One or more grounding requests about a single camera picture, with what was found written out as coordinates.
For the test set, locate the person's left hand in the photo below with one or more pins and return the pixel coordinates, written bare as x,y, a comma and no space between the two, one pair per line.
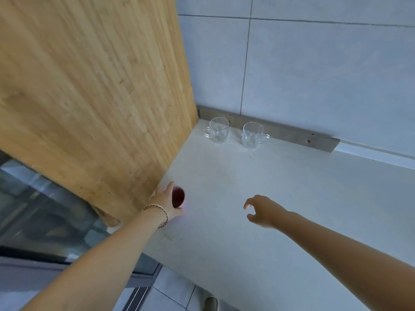
165,199

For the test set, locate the person's right hand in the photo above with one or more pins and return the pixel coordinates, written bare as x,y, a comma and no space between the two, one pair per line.
267,212

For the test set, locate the pink ceramic mug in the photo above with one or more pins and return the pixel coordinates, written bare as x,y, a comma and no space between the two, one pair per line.
178,197

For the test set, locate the clear glass mug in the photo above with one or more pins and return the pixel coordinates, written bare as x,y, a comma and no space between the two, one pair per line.
218,131
252,136

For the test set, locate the person's left forearm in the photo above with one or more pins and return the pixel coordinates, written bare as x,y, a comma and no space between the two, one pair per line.
97,272

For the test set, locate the person's right forearm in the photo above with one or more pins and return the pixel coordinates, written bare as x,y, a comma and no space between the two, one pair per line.
350,265

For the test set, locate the person's shoe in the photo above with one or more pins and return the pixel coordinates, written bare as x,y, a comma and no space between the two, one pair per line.
210,304

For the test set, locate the grey framed glass door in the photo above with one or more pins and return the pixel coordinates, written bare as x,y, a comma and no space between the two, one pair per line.
39,217

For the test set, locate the white backsplash strip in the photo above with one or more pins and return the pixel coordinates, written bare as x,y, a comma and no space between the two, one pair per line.
382,155

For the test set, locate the wooden cabinet side panel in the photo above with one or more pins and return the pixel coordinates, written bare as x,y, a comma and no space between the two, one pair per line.
90,93

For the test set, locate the grey metal wall strip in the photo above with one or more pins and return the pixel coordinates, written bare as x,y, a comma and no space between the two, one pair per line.
291,134

